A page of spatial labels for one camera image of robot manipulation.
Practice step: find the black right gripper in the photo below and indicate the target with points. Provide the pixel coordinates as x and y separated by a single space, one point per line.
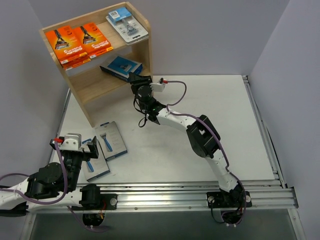
139 81

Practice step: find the blue Harry's razor box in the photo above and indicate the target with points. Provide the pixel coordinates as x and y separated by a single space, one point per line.
121 67

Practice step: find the grey Harry's razor box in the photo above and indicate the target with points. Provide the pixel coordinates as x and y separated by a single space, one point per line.
111 141
95 167

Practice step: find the Gillette blue razor blister pack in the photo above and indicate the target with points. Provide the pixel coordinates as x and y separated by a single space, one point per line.
140 41

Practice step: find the orange razor cartridge pack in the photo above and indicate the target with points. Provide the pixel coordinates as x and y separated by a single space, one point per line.
93 40

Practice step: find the orange Gillette Fusion box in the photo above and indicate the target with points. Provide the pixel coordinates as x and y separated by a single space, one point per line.
67 48

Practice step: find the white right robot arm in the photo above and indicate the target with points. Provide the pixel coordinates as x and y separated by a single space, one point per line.
202 135

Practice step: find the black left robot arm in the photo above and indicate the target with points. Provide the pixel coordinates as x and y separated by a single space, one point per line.
55 185

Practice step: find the wooden two-tier shelf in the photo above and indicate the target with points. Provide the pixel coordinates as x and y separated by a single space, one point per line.
91 83

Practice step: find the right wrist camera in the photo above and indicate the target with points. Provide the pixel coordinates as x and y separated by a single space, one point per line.
158 86

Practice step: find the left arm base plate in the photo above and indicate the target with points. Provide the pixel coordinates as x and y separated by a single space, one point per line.
108 202

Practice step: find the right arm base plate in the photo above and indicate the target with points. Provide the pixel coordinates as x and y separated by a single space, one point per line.
220 200

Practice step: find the aluminium table frame rail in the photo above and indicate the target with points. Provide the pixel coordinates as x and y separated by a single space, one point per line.
160 172

